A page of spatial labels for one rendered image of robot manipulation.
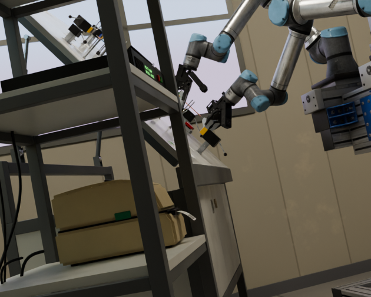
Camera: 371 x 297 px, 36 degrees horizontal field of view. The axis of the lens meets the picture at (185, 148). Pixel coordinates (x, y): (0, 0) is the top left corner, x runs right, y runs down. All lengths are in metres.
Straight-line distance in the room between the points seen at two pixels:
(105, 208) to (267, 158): 2.69
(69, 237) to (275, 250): 2.70
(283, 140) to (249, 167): 0.32
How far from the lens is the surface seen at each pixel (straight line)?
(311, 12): 2.34
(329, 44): 2.70
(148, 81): 1.30
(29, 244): 1.89
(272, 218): 4.02
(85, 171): 2.61
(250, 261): 3.96
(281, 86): 2.60
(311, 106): 2.60
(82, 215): 1.45
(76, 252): 1.46
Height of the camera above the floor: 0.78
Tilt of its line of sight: 5 degrees up
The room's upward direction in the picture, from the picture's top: 11 degrees counter-clockwise
